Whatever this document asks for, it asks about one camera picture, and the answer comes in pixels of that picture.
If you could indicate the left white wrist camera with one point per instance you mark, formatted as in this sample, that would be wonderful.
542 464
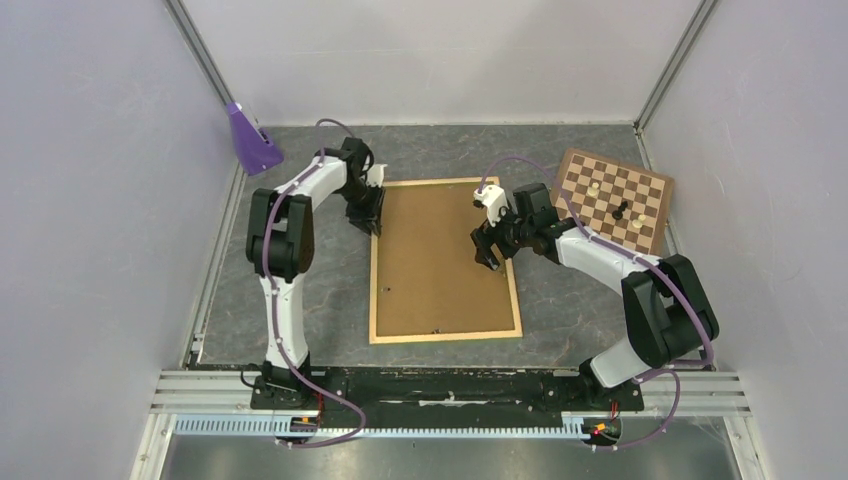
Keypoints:
374 177

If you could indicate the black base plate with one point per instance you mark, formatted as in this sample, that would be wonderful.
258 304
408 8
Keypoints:
431 398

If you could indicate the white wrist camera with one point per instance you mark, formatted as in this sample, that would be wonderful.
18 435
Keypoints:
374 177
493 199

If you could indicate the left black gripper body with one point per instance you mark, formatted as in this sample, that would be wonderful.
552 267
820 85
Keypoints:
359 197

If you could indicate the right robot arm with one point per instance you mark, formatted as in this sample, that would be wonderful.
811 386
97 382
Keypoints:
667 312

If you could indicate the white slotted cable duct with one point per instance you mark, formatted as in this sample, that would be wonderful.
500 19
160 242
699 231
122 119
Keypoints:
570 428

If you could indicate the purple plastic stand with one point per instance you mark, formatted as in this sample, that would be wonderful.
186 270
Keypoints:
255 149

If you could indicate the black chess piece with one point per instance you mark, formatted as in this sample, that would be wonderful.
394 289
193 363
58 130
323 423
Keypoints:
618 213

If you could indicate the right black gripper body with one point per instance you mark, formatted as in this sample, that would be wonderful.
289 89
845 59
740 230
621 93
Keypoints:
518 231

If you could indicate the wooden chessboard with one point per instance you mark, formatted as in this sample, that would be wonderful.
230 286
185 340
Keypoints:
647 192

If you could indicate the brown frame backing board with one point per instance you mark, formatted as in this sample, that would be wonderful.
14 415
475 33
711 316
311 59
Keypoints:
440 265

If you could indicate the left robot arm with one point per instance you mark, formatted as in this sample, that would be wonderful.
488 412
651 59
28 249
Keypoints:
280 244

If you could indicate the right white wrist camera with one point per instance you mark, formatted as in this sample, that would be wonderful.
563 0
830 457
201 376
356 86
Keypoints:
493 199

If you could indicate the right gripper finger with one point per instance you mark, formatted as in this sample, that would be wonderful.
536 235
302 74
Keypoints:
492 257
479 237

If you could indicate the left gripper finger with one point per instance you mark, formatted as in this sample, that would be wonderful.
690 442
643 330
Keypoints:
376 211
367 223

